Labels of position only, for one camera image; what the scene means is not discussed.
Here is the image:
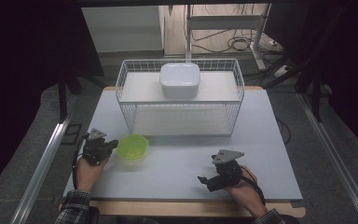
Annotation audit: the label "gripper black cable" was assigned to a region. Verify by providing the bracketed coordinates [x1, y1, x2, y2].
[71, 133, 90, 191]
[240, 166, 268, 207]

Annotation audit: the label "white wire two-tier rack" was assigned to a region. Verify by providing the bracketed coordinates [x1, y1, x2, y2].
[115, 58, 245, 138]

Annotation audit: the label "green translucent plastic bowl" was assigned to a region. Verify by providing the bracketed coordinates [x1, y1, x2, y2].
[117, 133, 151, 163]

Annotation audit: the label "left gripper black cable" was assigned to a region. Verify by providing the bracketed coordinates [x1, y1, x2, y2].
[71, 133, 90, 191]

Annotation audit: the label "white cabinet panel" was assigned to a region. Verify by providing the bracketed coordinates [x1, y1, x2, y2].
[81, 5, 165, 54]

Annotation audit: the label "white square bowl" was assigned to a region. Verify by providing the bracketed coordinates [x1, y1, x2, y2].
[158, 63, 201, 100]

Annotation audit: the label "black metal stand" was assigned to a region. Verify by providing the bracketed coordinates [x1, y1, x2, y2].
[56, 73, 106, 123]
[262, 59, 335, 123]

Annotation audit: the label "person's right hand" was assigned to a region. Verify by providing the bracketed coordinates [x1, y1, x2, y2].
[224, 164, 268, 217]

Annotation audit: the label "white power strip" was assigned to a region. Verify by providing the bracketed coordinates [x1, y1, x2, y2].
[272, 64, 294, 78]

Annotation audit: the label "person's left hand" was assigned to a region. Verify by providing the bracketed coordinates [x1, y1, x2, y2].
[75, 154, 112, 193]

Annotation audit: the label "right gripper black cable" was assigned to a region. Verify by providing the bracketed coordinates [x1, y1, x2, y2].
[240, 166, 268, 207]

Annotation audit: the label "black floor cables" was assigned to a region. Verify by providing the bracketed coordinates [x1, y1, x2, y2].
[191, 28, 282, 54]

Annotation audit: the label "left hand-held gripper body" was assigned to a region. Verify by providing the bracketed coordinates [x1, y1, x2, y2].
[81, 128, 110, 165]

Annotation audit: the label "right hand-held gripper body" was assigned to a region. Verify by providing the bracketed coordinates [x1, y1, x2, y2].
[206, 149, 245, 192]

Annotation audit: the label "white metal desk frame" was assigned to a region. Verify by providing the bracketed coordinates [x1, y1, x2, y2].
[185, 3, 272, 71]

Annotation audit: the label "aluminium floor rail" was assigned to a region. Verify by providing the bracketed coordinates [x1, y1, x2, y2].
[296, 92, 358, 224]
[9, 113, 73, 224]

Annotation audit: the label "thin black cable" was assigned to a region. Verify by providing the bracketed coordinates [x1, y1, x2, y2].
[276, 118, 292, 146]

